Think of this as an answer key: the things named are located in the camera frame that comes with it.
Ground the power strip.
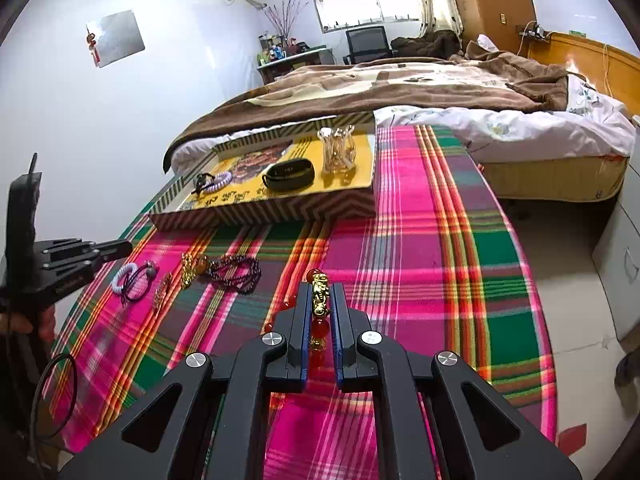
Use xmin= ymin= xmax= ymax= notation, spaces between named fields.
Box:
xmin=519 ymin=21 xmax=552 ymax=42

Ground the wooden wardrobe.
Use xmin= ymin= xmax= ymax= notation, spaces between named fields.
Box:
xmin=441 ymin=0 xmax=539 ymax=54

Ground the small desk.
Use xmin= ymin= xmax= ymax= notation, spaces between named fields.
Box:
xmin=256 ymin=46 xmax=336 ymax=87

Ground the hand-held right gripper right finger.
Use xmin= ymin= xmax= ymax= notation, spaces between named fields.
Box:
xmin=330 ymin=282 xmax=583 ymax=480

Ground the wooden headboard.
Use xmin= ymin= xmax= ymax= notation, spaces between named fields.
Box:
xmin=526 ymin=31 xmax=640 ymax=112

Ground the striped cardboard tray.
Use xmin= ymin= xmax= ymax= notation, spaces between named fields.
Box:
xmin=147 ymin=112 xmax=377 ymax=233

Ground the pink hair claw clip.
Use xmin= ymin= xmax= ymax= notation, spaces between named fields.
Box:
xmin=316 ymin=127 xmax=359 ymax=187

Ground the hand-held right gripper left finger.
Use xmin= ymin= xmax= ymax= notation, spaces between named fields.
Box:
xmin=57 ymin=282 xmax=311 ymax=480

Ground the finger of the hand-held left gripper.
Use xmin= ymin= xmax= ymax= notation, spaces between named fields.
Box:
xmin=42 ymin=251 xmax=132 ymax=273
xmin=41 ymin=238 xmax=134 ymax=255

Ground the red hanging ornament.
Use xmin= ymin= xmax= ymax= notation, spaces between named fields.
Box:
xmin=85 ymin=29 xmax=102 ymax=67

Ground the black office chair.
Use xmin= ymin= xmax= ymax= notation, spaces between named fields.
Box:
xmin=344 ymin=25 xmax=394 ymax=66

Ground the bed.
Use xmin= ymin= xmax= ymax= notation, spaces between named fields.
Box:
xmin=163 ymin=31 xmax=640 ymax=207

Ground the grey drawer cabinet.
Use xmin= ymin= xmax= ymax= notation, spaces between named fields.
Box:
xmin=591 ymin=160 xmax=640 ymax=342

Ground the cola bottle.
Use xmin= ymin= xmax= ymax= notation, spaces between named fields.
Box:
xmin=614 ymin=349 xmax=640 ymax=389

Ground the black cable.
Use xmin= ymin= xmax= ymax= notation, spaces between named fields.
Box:
xmin=29 ymin=354 xmax=79 ymax=466

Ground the dark bead bracelet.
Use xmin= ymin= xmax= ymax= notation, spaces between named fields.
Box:
xmin=208 ymin=253 xmax=262 ymax=295

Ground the red bead bracelet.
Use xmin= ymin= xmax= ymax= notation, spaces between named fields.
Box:
xmin=271 ymin=268 xmax=335 ymax=352

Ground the gold bead bracelet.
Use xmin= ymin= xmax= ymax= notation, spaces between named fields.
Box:
xmin=180 ymin=253 xmax=210 ymax=292

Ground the person's left hand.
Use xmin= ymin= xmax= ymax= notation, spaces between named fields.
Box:
xmin=7 ymin=305 xmax=57 ymax=345

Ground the beaded black hair tie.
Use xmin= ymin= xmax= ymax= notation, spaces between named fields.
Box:
xmin=120 ymin=259 xmax=161 ymax=307

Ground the pink plaid tablecloth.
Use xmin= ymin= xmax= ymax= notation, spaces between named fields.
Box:
xmin=50 ymin=124 xmax=558 ymax=480

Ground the purple coil hair tie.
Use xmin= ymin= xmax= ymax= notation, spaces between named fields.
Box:
xmin=202 ymin=171 xmax=234 ymax=195
xmin=111 ymin=262 xmax=140 ymax=297

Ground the window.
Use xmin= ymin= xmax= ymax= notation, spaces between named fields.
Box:
xmin=311 ymin=0 xmax=424 ymax=36

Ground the black smart band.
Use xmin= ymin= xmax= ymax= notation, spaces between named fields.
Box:
xmin=262 ymin=158 xmax=316 ymax=192

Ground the dark clothes pile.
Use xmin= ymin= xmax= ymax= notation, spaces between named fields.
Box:
xmin=389 ymin=29 xmax=467 ymax=59

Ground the vase of dry branches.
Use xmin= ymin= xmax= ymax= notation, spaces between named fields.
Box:
xmin=264 ymin=0 xmax=309 ymax=46

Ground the white floral duvet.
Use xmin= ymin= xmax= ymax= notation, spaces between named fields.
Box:
xmin=374 ymin=87 xmax=639 ymax=172

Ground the brown blanket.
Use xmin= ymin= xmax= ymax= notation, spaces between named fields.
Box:
xmin=163 ymin=49 xmax=572 ymax=175

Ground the silver wall sheet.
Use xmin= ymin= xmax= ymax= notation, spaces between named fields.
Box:
xmin=86 ymin=8 xmax=147 ymax=69

